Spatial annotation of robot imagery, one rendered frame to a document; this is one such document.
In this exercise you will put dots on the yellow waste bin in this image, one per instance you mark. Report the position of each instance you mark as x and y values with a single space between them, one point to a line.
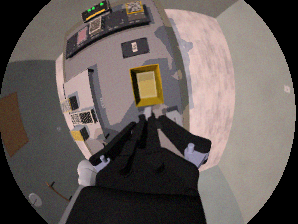
142 69

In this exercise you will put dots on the black flat pad with label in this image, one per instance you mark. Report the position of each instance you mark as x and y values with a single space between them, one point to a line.
134 47

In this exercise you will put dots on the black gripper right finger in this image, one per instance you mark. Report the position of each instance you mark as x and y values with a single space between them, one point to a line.
194 148

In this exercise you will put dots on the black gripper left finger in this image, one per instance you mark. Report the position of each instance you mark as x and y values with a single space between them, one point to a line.
123 162

